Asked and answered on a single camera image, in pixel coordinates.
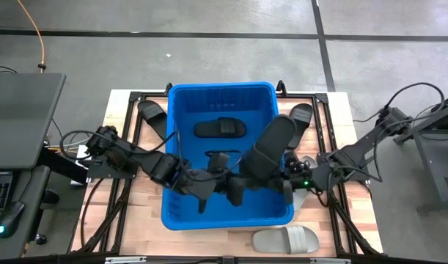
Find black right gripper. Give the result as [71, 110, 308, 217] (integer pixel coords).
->
[276, 167, 313, 205]

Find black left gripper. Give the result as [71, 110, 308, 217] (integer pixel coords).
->
[183, 166, 246, 214]

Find blue plastic bin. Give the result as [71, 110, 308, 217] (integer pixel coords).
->
[161, 81, 295, 231]

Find grey slide sandal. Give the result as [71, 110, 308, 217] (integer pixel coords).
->
[251, 224, 320, 254]
[293, 155, 319, 212]

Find black metal stand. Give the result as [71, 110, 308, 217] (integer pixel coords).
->
[392, 91, 448, 213]

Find black keyboard tray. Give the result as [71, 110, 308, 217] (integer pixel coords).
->
[0, 164, 51, 261]

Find black computer mouse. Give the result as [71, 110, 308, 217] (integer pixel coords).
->
[0, 200, 26, 239]

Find dark grey desk top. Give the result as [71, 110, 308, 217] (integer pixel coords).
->
[0, 72, 67, 169]

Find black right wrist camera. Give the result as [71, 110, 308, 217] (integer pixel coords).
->
[286, 152, 308, 172]

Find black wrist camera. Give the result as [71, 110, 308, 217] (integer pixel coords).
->
[208, 152, 231, 173]
[286, 152, 308, 172]

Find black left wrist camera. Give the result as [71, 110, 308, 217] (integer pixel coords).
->
[208, 152, 231, 173]

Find silver metal bracket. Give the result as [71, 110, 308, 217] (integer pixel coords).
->
[105, 256, 147, 264]
[309, 257, 351, 264]

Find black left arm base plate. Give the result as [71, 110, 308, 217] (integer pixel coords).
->
[86, 161, 139, 180]

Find black metal table frame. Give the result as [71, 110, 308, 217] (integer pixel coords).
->
[71, 79, 384, 257]

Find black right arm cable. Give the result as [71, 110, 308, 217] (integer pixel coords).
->
[353, 82, 447, 183]

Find orange floor cable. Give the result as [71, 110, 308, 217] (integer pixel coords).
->
[17, 0, 48, 71]

